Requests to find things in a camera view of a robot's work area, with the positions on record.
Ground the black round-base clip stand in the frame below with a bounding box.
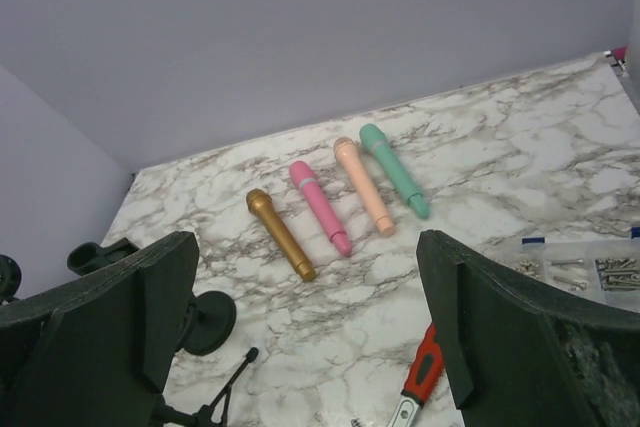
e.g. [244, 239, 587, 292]
[67, 238, 237, 356]

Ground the beige microphone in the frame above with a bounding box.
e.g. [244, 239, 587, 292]
[333, 137, 396, 237]

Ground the mint green microphone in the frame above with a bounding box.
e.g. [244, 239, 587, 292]
[359, 123, 430, 219]

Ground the clear plastic screw box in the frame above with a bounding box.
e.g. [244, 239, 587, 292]
[501, 225, 639, 312]

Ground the gold microphone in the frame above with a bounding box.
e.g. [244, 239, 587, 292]
[246, 189, 316, 282]

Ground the red-handled adjustable wrench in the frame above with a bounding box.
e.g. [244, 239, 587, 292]
[387, 323, 444, 427]

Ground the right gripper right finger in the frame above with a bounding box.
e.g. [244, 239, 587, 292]
[416, 230, 639, 426]

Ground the pink microphone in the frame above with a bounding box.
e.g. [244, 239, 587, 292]
[289, 160, 352, 257]

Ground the black tripod shock-mount stand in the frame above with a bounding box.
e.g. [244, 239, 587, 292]
[149, 347, 259, 427]

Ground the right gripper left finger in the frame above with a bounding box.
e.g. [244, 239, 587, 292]
[1, 231, 199, 426]

